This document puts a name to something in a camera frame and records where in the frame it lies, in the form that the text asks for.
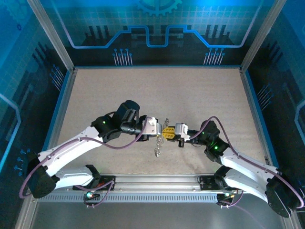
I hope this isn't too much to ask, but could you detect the small LED circuit board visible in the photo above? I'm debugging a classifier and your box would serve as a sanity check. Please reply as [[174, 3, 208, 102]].
[[216, 190, 239, 200], [83, 191, 101, 200]]

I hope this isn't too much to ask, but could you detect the grey metal plate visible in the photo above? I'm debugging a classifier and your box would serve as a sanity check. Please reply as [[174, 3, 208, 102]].
[[30, 201, 286, 229]]

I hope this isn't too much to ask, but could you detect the blue circuit-print backdrop panel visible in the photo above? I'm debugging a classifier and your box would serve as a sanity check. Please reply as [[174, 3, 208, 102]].
[[247, 0, 305, 191], [0, 0, 72, 182]]

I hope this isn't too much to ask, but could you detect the blue gear-print backdrop panel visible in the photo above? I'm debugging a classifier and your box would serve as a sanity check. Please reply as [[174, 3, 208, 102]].
[[39, 0, 278, 67]]

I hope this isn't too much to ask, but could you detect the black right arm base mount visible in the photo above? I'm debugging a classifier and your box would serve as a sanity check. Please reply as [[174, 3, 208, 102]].
[[198, 175, 239, 191]]

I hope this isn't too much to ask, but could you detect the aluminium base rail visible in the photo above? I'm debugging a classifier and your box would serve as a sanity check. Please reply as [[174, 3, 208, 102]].
[[100, 173, 216, 193]]

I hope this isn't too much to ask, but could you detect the grey aluminium side rail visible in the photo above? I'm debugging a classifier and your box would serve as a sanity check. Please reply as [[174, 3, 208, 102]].
[[49, 68, 78, 153], [239, 68, 274, 164]]

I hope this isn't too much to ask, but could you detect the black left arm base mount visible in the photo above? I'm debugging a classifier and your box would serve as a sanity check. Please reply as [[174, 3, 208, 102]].
[[72, 175, 117, 191]]

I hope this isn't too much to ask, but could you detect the grey slotted cable duct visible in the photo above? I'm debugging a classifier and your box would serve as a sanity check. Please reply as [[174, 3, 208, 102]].
[[37, 192, 239, 203]]

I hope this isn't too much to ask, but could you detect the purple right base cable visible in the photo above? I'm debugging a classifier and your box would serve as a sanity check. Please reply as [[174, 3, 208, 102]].
[[217, 189, 245, 208]]

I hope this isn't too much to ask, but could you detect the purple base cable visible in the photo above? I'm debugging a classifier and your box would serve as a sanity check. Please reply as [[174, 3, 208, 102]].
[[82, 180, 116, 208], [217, 189, 245, 208]]

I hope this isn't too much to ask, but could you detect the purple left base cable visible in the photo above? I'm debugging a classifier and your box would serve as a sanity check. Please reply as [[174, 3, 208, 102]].
[[82, 180, 116, 208]]

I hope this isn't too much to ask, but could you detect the aluminium frame post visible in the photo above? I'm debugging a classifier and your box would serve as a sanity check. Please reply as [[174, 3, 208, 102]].
[[26, 0, 76, 73], [283, 209, 305, 229], [240, 0, 279, 73], [14, 199, 36, 229]]

